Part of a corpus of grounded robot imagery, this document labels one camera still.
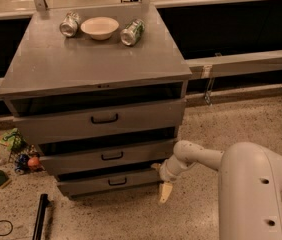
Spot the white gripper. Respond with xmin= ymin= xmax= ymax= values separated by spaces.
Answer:
xmin=151 ymin=157 xmax=185 ymax=204

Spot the orange fruit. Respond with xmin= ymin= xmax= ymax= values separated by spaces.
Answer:
xmin=28 ymin=157 xmax=41 ymax=171

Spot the silver can left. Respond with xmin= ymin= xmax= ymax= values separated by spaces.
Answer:
xmin=59 ymin=11 xmax=81 ymax=38

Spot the grey bottom drawer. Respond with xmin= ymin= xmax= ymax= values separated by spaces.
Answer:
xmin=57 ymin=167 xmax=161 ymax=198

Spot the grey metal rail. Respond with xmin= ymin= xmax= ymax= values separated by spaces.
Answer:
xmin=187 ymin=50 xmax=282 ymax=79

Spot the green silver can right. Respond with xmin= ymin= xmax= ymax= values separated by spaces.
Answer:
xmin=120 ymin=19 xmax=145 ymax=46

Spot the blue can on floor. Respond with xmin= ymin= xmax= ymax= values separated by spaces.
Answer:
xmin=15 ymin=154 xmax=30 ymax=175

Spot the grey top drawer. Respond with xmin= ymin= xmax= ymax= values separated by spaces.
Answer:
xmin=14 ymin=99 xmax=185 ymax=144

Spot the green yellow sponge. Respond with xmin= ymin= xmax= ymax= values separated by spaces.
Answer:
xmin=0 ymin=170 xmax=11 ymax=188

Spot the green chip bag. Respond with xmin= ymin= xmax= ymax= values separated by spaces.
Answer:
xmin=0 ymin=128 xmax=27 ymax=152

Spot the grey middle drawer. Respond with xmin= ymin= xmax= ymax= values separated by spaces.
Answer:
xmin=40 ymin=139 xmax=175 ymax=176

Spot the grey drawer cabinet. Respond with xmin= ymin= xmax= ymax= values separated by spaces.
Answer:
xmin=0 ymin=5 xmax=191 ymax=184

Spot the white bowl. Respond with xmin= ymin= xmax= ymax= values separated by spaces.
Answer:
xmin=80 ymin=17 xmax=119 ymax=41

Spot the grey drawer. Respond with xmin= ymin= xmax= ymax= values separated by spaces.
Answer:
xmin=40 ymin=139 xmax=175 ymax=176
xmin=14 ymin=99 xmax=185 ymax=144
xmin=57 ymin=167 xmax=161 ymax=198

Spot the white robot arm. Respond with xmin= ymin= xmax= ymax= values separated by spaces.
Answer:
xmin=151 ymin=140 xmax=282 ymax=240

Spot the black bar on floor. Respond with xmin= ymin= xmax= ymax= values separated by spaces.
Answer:
xmin=32 ymin=194 xmax=50 ymax=240

